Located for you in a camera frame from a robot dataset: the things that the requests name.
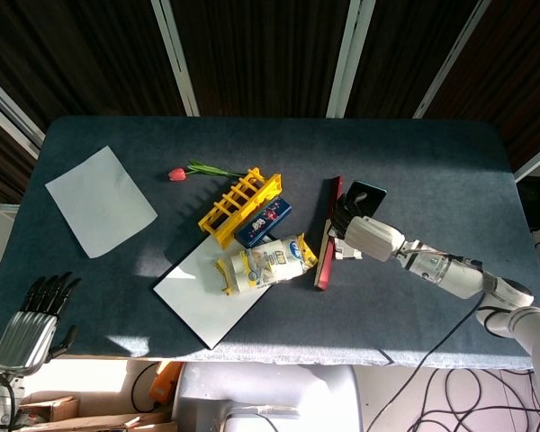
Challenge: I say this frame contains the yellow plastic rack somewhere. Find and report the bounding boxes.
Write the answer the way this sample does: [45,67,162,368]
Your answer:
[197,166,284,250]

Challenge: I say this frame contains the black looped cable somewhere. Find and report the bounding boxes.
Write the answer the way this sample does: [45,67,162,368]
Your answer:
[130,362,161,413]

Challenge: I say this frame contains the blue felt table cover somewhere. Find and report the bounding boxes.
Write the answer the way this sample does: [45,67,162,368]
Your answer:
[0,115,540,371]

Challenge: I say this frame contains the orange device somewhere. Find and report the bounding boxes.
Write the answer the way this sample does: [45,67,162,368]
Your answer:
[148,361,185,404]

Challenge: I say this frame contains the dark red long box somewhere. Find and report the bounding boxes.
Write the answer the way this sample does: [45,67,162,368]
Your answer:
[313,175,345,292]

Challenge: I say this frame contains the pale grey paper sheet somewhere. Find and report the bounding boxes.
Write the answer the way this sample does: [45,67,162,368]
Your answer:
[44,145,158,260]

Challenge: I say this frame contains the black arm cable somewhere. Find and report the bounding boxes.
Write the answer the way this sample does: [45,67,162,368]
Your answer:
[367,290,490,432]
[0,372,20,428]

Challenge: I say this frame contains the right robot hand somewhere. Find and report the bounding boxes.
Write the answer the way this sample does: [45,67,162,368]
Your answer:
[330,192,406,263]

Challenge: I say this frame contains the small cardboard box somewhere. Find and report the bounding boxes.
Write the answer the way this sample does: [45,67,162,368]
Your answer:
[17,394,81,424]

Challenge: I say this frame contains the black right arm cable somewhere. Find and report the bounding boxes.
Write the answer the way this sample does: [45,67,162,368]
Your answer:
[367,290,490,432]

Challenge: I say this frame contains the flat cardboard box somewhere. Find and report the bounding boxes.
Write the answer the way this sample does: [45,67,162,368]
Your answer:
[22,411,179,432]

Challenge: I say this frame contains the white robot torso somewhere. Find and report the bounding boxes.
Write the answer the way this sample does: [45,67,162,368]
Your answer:
[170,362,364,432]

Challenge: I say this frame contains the black smartphone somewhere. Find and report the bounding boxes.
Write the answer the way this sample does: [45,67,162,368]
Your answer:
[341,180,387,221]

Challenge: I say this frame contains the white board with black edge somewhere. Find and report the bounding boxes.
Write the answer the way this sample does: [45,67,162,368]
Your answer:
[151,233,275,351]

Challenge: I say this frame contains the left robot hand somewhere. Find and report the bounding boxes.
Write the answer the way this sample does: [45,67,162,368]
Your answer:
[0,272,82,375]

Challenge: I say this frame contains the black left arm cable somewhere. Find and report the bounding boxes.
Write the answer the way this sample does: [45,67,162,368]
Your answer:
[0,372,20,428]

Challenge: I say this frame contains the black tangled floor cables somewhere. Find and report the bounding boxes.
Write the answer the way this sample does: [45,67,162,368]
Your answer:
[404,366,540,432]

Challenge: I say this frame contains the red tulip with green stem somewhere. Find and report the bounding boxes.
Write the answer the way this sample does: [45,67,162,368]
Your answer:
[166,159,248,183]

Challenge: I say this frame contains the white phone stand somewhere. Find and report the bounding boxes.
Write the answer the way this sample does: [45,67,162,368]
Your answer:
[334,238,365,261]

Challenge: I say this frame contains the blue printed pencil case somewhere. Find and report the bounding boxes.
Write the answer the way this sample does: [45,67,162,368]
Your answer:
[234,196,293,248]

